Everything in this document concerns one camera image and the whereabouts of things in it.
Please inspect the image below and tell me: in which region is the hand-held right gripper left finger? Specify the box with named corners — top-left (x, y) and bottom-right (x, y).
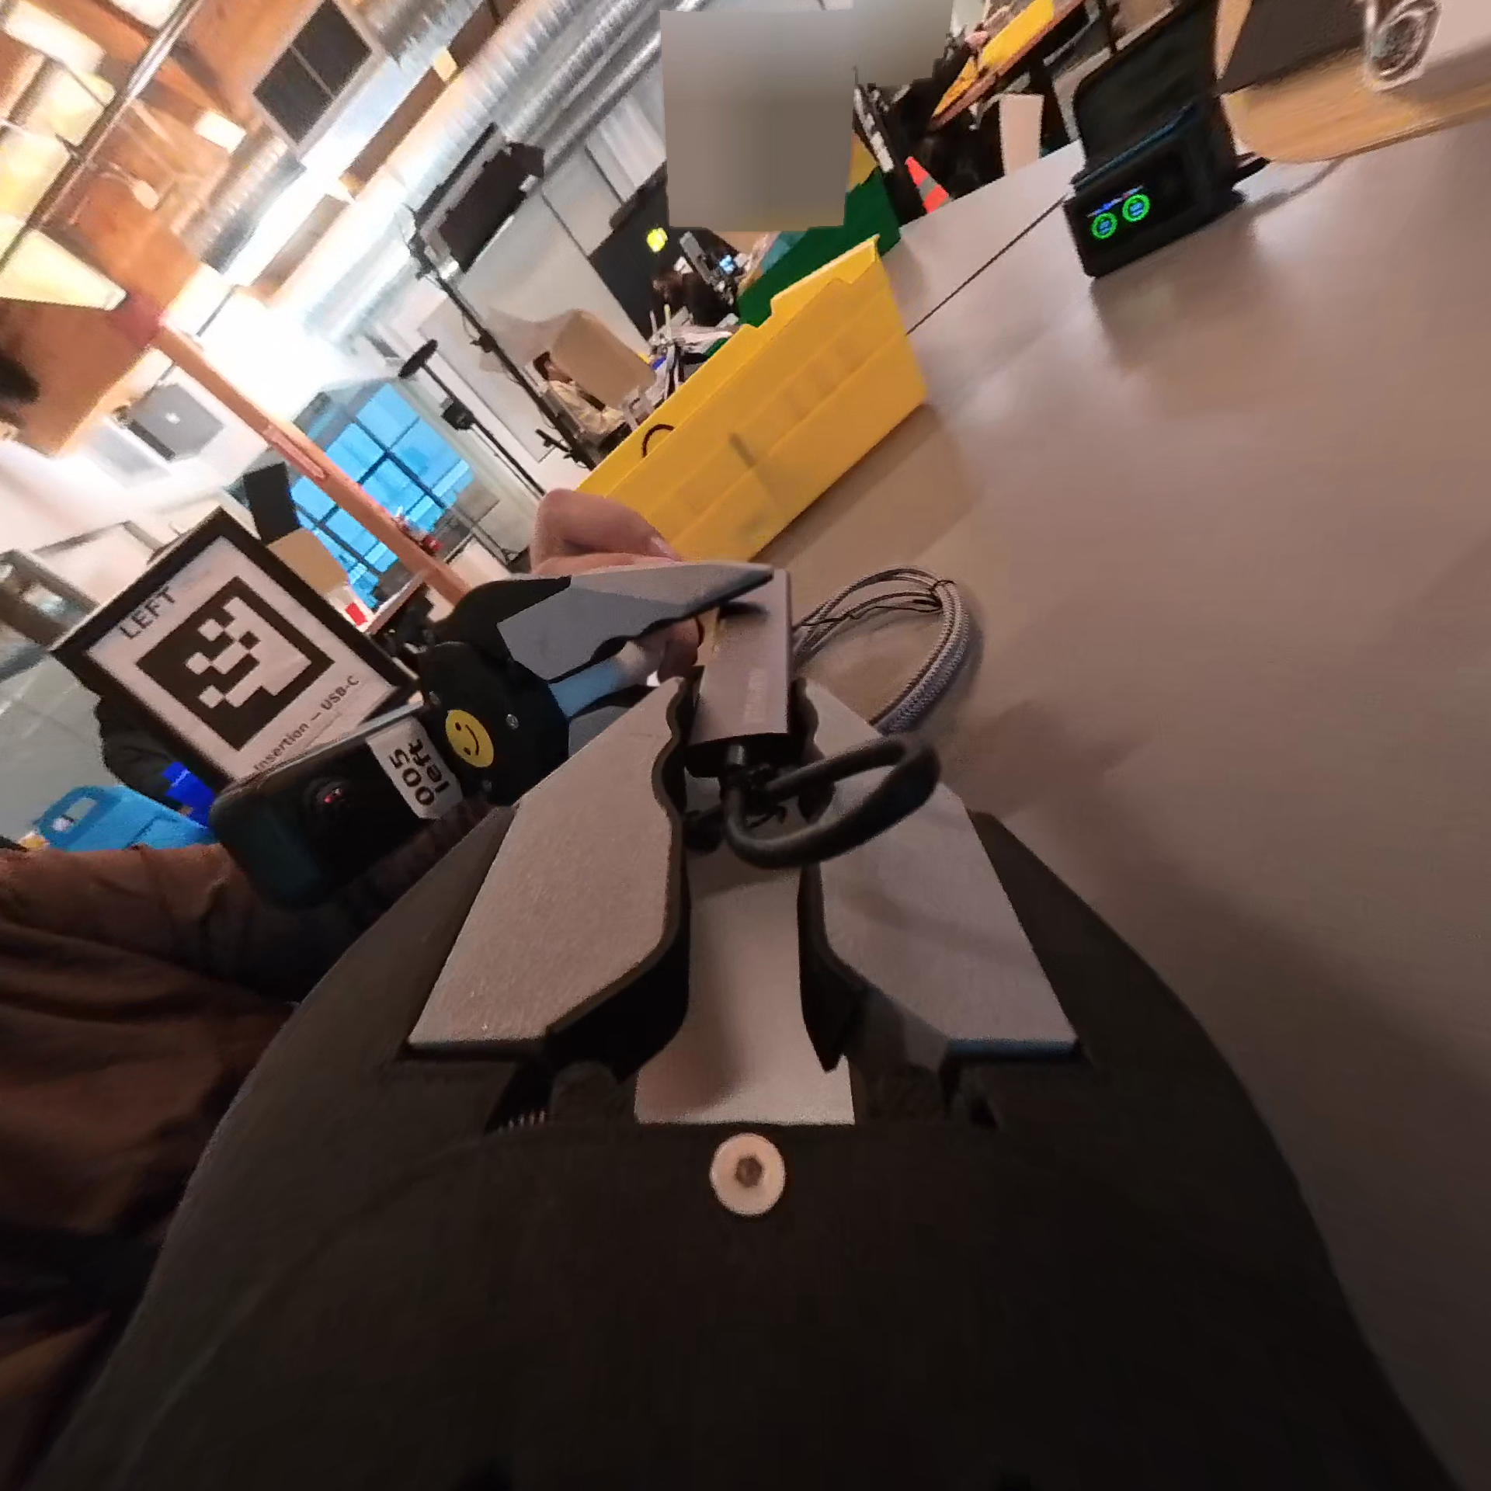
top-left (407, 673), bottom-right (695, 1070)

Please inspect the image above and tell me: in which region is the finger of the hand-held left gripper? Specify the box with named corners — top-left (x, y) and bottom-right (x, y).
top-left (496, 563), bottom-right (776, 686)
top-left (545, 644), bottom-right (668, 733)

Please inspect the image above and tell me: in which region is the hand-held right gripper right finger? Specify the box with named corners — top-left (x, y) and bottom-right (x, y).
top-left (795, 680), bottom-right (1081, 1070)

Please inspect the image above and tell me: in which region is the grey usb hub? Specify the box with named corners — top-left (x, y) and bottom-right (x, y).
top-left (695, 571), bottom-right (805, 747)

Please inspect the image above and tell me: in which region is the short black hub cable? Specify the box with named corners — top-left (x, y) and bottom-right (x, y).
top-left (680, 740), bottom-right (941, 869)

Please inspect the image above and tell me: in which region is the yellow plastic bin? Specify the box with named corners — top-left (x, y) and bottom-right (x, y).
top-left (575, 230), bottom-right (932, 571)

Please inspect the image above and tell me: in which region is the thin grey cable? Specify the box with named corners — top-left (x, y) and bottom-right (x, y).
top-left (793, 563), bottom-right (986, 740)

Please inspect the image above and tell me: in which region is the person's left hand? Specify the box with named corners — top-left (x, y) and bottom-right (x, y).
top-left (530, 486), bottom-right (709, 688)

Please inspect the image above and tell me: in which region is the black studio light stand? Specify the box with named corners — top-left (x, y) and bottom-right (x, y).
top-left (400, 123), bottom-right (586, 466)

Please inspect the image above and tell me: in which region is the green plastic bin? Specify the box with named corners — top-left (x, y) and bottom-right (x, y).
top-left (736, 174), bottom-right (902, 328)

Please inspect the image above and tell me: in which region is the black smartwatch green display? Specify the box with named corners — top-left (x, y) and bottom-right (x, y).
top-left (1063, 105), bottom-right (1250, 279)

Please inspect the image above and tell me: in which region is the silver ventilation duct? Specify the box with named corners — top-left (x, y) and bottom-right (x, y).
top-left (197, 0), bottom-right (671, 303)

